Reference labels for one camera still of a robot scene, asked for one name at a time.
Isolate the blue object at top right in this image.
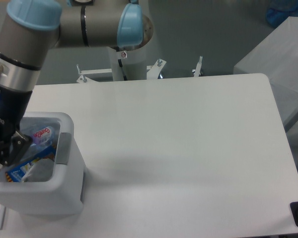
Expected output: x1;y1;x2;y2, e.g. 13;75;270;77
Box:
265;0;298;28

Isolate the clear plastic water bottle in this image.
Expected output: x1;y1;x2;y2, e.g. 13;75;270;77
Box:
22;124;56;160

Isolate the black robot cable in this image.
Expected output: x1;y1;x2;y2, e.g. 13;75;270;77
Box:
115;46;128;81

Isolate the blue snack wrapper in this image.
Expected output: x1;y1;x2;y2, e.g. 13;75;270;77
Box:
5;145;56;182

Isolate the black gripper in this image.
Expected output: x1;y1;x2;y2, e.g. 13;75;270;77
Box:
0;86;33;171

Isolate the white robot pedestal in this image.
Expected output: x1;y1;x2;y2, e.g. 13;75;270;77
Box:
106;13;154;81

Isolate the white plastic bag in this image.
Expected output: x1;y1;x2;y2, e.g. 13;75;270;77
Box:
21;159;54;182

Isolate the white pedestal base frame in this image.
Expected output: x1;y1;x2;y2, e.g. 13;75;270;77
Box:
75;56;204;84

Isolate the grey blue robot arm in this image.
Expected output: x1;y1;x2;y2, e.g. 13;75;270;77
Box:
0;0;145;170

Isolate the white covered side table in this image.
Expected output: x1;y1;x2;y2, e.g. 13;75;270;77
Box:
233;17;298;131

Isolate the white trash can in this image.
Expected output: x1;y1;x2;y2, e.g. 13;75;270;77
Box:
0;112;86;215

